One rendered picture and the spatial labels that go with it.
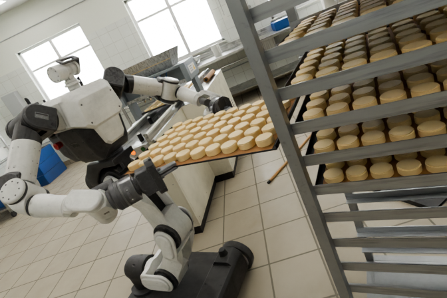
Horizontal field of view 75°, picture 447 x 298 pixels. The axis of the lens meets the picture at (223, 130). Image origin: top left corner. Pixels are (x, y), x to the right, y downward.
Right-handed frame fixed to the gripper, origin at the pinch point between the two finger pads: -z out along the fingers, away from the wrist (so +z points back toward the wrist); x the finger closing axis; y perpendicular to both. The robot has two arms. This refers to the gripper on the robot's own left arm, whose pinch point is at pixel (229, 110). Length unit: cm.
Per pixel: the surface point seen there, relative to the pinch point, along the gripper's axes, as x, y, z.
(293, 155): -1, -6, -57
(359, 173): -12, 7, -61
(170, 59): 24, 10, 142
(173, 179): -48, -35, 82
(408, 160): -12, 17, -66
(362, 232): -69, 25, -26
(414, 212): -22, 11, -70
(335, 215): -22, -1, -58
